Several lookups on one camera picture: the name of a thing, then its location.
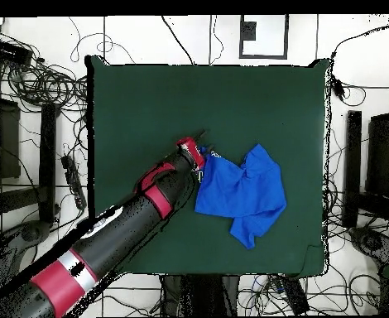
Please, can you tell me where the thin black floor cable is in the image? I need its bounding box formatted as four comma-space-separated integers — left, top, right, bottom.
209, 14, 224, 65

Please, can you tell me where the black power adapter with cable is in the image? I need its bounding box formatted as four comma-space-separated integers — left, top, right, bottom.
329, 19, 389, 108

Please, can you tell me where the blue printed T-shirt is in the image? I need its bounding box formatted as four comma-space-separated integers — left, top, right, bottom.
194, 142, 288, 250

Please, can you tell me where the dark green table cloth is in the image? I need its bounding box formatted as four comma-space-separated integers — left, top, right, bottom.
83, 54, 334, 279

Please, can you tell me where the tangled black cable bundle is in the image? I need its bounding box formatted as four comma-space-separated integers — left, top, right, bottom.
0, 26, 90, 113

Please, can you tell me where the looped thin floor cable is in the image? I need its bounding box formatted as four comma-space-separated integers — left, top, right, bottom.
69, 15, 137, 65

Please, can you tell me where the grey curved stand base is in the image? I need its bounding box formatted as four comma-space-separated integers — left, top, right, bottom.
348, 226, 389, 266
0, 219, 51, 286

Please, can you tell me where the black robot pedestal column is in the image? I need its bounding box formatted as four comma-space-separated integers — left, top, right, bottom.
159, 273, 241, 317

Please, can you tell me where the black power strip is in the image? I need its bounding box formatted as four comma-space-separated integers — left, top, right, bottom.
273, 274, 311, 316
60, 154, 88, 211

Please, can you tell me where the long black floor cable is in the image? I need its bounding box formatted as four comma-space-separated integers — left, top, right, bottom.
161, 14, 195, 66

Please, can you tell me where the black rectangular device box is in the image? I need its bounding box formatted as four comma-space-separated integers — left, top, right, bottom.
0, 38, 34, 66

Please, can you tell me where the black metal stand frame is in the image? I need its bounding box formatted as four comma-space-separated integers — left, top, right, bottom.
0, 75, 61, 233
342, 84, 389, 233

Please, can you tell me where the grey square floor hatch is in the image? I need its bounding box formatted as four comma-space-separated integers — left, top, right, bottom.
238, 14, 289, 60

